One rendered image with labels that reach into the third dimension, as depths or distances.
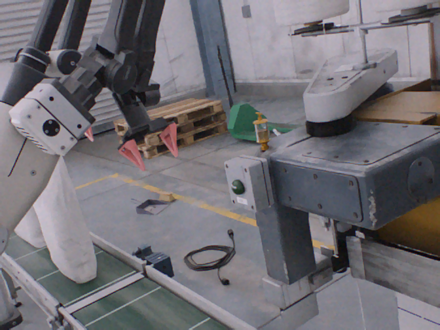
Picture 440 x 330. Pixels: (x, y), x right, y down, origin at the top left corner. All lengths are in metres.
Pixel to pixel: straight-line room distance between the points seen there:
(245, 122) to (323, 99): 5.70
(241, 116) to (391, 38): 2.11
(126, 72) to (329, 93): 0.46
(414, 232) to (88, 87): 0.75
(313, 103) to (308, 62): 7.35
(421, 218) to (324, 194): 0.34
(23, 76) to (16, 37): 7.26
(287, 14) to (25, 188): 0.71
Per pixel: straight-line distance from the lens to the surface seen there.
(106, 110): 9.00
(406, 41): 7.26
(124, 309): 2.61
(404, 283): 1.12
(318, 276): 1.16
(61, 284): 3.04
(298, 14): 1.25
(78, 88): 1.18
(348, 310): 2.99
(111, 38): 1.22
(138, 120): 1.31
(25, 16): 8.63
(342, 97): 1.04
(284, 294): 1.12
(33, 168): 1.32
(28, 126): 1.16
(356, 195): 0.87
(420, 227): 1.22
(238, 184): 0.99
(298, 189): 0.96
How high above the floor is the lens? 1.61
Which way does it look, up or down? 17 degrees down
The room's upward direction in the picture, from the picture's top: 12 degrees counter-clockwise
